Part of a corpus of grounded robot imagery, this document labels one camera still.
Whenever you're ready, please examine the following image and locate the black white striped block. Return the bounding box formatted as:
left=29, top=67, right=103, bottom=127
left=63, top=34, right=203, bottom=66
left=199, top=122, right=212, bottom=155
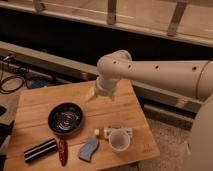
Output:
left=24, top=138, right=58, bottom=163

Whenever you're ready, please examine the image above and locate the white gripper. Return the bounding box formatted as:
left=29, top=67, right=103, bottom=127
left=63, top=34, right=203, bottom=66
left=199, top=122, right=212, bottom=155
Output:
left=85, top=76, right=119, bottom=102

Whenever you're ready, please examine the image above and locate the black cable loop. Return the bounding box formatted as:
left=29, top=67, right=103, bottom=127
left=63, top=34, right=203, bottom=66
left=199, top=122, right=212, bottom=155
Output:
left=0, top=68, right=27, bottom=95

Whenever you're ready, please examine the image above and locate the blue object on floor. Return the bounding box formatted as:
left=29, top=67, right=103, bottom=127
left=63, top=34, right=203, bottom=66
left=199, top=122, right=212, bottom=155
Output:
left=29, top=78, right=48, bottom=89

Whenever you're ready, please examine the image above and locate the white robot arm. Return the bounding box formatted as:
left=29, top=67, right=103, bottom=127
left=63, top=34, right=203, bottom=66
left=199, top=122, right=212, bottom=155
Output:
left=86, top=50, right=213, bottom=171

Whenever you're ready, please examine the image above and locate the blue sponge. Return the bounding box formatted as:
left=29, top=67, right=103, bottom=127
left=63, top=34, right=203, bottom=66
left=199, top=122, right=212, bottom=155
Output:
left=78, top=137, right=99, bottom=162

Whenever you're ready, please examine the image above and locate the red brown pocket knife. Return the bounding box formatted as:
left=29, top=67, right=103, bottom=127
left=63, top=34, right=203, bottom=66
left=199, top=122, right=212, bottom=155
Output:
left=59, top=139, right=68, bottom=166

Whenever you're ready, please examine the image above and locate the black object at left edge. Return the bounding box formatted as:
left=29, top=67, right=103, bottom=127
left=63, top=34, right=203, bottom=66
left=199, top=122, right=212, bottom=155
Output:
left=0, top=105, right=15, bottom=149

